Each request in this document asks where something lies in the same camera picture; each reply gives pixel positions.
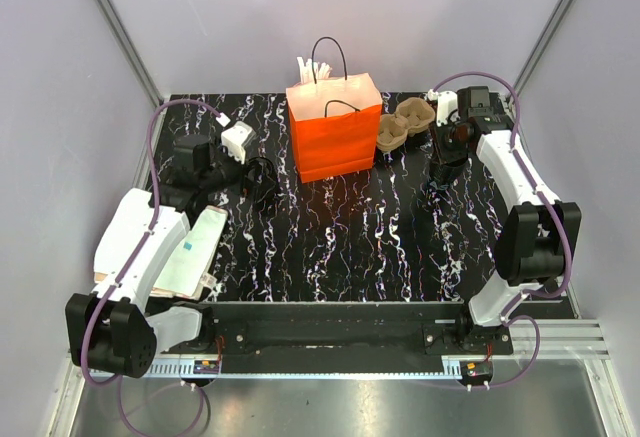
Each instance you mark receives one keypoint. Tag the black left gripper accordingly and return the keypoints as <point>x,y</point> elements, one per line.
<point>221,154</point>

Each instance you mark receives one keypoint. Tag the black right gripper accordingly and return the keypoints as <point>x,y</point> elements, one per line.
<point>443,155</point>

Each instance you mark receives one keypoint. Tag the black coffee cup lid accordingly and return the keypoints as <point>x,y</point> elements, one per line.
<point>261,180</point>

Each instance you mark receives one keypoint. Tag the black paper coffee cup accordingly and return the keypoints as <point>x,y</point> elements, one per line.
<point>444,175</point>

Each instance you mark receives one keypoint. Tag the orange paper bag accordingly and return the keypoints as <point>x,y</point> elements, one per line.
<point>334,124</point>

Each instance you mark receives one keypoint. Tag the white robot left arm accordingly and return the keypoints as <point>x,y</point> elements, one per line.
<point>114,335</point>

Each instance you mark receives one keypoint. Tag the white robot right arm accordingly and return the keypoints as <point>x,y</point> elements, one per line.
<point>538,239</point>

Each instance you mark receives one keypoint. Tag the brown cardboard cup carrier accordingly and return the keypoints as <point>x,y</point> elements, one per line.
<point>412,116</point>

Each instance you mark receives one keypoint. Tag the white napkin stack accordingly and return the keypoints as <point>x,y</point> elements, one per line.
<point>173,259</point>

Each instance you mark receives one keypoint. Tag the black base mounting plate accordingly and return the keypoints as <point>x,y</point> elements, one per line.
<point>346,332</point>

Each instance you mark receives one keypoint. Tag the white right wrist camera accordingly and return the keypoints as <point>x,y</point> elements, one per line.
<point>446,103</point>

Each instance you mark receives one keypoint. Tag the grey slotted cable duct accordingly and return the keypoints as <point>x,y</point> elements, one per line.
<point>255,367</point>

